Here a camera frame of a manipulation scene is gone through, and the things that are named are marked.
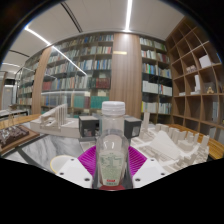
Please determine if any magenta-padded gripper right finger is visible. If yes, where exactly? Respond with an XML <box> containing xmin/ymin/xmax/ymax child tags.
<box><xmin>125</xmin><ymin>146</ymin><xmax>169</xmax><ymax>189</ymax></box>

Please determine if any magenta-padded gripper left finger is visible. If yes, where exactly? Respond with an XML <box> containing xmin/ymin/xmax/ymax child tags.
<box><xmin>55</xmin><ymin>146</ymin><xmax>99</xmax><ymax>189</ymax></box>

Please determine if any clear plastic bottle white cap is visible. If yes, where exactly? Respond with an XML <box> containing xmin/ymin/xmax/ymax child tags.
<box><xmin>94</xmin><ymin>100</ymin><xmax>130</xmax><ymax>188</ymax></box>

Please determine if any white city block model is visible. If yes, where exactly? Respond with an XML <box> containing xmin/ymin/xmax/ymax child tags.
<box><xmin>131</xmin><ymin>111</ymin><xmax>211</xmax><ymax>169</ymax></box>

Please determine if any white stepped building model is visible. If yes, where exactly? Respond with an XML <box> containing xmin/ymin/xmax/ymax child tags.
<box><xmin>29</xmin><ymin>103</ymin><xmax>82</xmax><ymax>140</ymax></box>

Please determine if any narrow book-filled shelf unit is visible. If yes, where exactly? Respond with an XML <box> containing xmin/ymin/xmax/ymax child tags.
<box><xmin>139</xmin><ymin>35</ymin><xmax>174</xmax><ymax>125</ymax></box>

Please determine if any wide book-filled shelf unit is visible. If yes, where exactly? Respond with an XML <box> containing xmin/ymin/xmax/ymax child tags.
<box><xmin>40</xmin><ymin>33</ymin><xmax>115</xmax><ymax>118</ymax></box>

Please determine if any curved book-filled shelf unit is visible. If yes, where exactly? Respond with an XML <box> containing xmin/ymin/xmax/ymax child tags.
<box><xmin>15</xmin><ymin>52</ymin><xmax>44</xmax><ymax>108</ymax></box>

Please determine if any wooden cubby shelf unit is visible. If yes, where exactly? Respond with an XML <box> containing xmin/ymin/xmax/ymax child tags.
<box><xmin>165</xmin><ymin>16</ymin><xmax>224</xmax><ymax>142</ymax></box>

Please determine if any straight ceiling light strip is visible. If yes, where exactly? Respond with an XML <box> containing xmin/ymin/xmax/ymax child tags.
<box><xmin>124</xmin><ymin>0</ymin><xmax>134</xmax><ymax>33</ymax></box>

